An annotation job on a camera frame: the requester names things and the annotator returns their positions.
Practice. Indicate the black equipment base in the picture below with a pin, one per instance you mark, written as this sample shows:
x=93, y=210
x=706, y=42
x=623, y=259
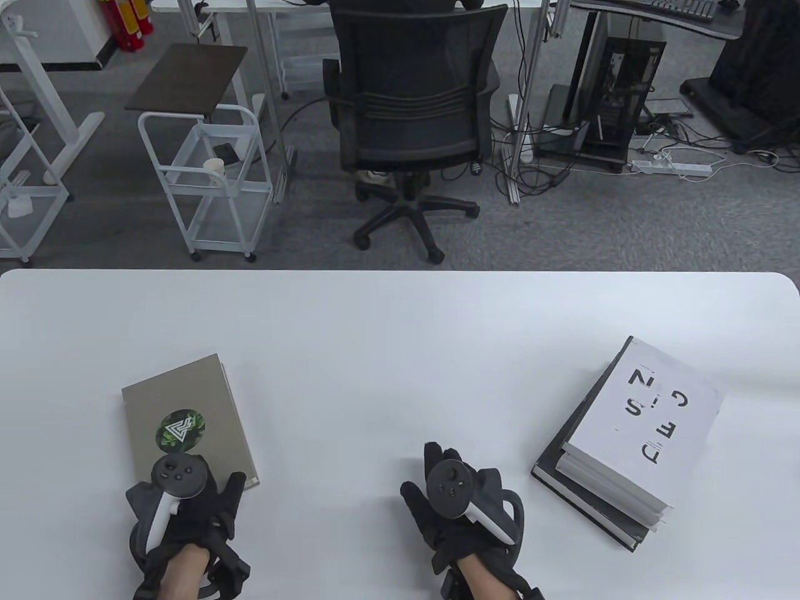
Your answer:
x=750, y=75

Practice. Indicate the black mesh office chair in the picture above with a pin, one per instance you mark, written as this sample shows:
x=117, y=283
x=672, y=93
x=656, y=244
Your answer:
x=412, y=75

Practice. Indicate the dark brown board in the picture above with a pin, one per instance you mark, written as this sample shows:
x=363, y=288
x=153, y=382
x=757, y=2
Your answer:
x=187, y=78

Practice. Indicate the person's left hand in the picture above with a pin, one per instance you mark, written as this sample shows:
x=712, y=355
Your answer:
x=200, y=522

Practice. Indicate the white desk stand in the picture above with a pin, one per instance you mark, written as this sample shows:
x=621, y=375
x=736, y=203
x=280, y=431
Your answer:
x=44, y=81

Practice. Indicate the black and white controller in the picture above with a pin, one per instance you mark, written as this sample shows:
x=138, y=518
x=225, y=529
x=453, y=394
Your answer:
x=178, y=475
x=447, y=487

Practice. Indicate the black computer tower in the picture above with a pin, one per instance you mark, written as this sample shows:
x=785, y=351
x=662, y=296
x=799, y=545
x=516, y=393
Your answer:
x=625, y=94

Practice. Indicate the person's right forearm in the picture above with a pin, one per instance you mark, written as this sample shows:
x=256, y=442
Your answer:
x=484, y=581

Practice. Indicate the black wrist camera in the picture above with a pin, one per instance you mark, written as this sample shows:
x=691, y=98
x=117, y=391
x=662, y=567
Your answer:
x=228, y=569

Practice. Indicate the person's left forearm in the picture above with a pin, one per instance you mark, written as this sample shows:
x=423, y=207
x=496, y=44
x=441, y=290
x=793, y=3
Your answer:
x=184, y=575

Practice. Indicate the white cup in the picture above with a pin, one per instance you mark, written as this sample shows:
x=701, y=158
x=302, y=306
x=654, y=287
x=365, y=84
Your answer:
x=214, y=166

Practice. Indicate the dark curved desk top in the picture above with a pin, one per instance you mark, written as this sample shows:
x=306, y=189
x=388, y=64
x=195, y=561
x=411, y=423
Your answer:
x=662, y=15

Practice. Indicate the black hardcover book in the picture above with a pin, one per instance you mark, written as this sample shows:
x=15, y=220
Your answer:
x=550, y=465

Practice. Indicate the red fire extinguisher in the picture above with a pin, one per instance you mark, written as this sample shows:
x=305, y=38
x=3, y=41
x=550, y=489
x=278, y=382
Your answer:
x=142, y=15
x=122, y=25

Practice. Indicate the grey book with green circle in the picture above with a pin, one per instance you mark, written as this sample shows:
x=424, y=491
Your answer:
x=187, y=387

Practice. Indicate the small white object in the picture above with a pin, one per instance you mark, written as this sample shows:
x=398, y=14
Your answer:
x=19, y=207

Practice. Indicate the black phone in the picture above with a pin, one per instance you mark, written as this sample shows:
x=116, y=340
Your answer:
x=226, y=152

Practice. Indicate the dark keyboard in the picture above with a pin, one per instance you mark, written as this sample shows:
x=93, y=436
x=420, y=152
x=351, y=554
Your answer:
x=684, y=7

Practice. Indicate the white power strip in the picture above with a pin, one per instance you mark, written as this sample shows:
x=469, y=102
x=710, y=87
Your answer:
x=672, y=167

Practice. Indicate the person's right hand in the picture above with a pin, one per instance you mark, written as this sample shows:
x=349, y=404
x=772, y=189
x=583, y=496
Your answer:
x=437, y=537

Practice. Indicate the white drawer cabinet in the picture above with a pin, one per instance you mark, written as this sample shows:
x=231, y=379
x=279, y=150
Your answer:
x=306, y=56

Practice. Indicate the white rolling cart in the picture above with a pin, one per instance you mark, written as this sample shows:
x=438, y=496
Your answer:
x=215, y=187

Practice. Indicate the white book with black letters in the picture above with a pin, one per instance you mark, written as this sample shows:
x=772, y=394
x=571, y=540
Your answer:
x=650, y=419

